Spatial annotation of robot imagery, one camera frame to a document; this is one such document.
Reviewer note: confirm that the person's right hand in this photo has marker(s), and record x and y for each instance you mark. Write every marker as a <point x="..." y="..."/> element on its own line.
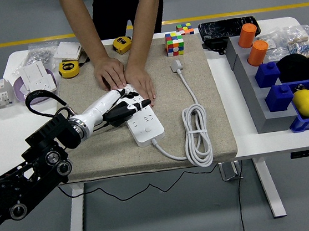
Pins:
<point x="109" y="73"/>

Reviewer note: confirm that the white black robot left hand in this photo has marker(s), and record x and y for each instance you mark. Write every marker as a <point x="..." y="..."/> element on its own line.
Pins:
<point x="100" y="107"/>

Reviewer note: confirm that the person's left hand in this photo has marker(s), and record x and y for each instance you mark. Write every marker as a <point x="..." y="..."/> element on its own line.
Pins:
<point x="141" y="82"/>

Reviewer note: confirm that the black plug adapter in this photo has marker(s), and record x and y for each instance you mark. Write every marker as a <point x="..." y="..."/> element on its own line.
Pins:
<point x="119" y="122"/>

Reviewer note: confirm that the white power strip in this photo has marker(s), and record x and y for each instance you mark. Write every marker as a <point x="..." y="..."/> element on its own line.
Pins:
<point x="147" y="130"/>

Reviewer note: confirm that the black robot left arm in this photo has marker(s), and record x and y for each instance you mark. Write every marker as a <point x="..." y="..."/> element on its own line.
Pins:
<point x="25" y="180"/>

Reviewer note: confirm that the person's right forearm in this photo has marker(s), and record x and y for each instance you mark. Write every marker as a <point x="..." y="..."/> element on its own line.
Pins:
<point x="83" y="26"/>

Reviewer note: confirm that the person's left forearm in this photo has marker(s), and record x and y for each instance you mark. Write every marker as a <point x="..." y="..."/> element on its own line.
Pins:
<point x="145" y="19"/>

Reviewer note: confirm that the grey-brown mat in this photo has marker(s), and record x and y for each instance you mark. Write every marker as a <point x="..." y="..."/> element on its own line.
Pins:
<point x="165" y="92"/>

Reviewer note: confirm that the boxy yellow tape measure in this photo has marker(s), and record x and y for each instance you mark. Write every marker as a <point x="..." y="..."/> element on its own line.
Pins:
<point x="121" y="45"/>

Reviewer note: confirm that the round yellow tape measure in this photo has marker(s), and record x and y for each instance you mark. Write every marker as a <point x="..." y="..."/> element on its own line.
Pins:
<point x="68" y="69"/>

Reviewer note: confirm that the large colourful puzzle cube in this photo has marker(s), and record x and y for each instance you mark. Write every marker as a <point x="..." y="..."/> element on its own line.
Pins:
<point x="174" y="45"/>

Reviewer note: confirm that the white socket panel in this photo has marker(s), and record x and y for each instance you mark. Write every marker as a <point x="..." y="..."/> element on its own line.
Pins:
<point x="43" y="84"/>

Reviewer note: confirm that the person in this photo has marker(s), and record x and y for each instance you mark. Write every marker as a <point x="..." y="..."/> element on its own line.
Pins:
<point x="114" y="11"/>

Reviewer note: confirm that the small colourful puzzle cube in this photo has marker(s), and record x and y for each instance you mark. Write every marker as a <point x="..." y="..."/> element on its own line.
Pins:
<point x="185" y="29"/>

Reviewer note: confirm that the clear bag of screws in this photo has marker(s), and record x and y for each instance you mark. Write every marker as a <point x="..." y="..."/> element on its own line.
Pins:
<point x="36" y="55"/>

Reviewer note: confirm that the purple bowl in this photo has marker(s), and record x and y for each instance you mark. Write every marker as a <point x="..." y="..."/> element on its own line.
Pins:
<point x="17" y="87"/>

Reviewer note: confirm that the black plastic tray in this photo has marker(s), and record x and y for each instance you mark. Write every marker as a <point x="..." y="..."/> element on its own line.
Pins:
<point x="222" y="28"/>

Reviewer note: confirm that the white table leg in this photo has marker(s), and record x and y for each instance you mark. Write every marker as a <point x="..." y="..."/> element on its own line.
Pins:
<point x="270" y="191"/>
<point x="76" y="213"/>

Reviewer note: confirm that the grey stepped stand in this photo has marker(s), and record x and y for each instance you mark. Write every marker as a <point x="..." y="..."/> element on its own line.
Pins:
<point x="252" y="96"/>

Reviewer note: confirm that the orange cylinder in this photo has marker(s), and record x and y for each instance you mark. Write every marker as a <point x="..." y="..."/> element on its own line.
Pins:
<point x="257" y="53"/>
<point x="246" y="36"/>

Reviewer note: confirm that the grey box under table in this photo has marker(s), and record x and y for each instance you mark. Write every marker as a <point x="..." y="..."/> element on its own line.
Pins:
<point x="229" y="171"/>

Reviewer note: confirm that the blue block with knob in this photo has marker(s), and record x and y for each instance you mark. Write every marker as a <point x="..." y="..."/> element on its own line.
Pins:
<point x="267" y="76"/>
<point x="279" y="98"/>

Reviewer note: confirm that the clear bag of small parts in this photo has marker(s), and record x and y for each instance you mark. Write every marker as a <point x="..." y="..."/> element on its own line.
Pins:
<point x="275" y="51"/>

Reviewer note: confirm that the black cloth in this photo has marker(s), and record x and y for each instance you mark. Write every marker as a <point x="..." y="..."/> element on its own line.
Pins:
<point x="299" y="67"/>

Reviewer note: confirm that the clear bag of resistors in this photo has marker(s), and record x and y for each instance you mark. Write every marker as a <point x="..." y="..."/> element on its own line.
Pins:
<point x="300" y="46"/>

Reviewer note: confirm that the yellow lemon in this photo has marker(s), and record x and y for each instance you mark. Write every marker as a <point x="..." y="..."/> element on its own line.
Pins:
<point x="306" y="103"/>

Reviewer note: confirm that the large white switch panel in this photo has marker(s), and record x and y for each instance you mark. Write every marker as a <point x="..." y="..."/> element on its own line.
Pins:
<point x="66" y="50"/>

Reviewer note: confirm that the white two-rocker switch panel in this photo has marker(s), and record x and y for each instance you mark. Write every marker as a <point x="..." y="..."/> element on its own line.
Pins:
<point x="34" y="72"/>

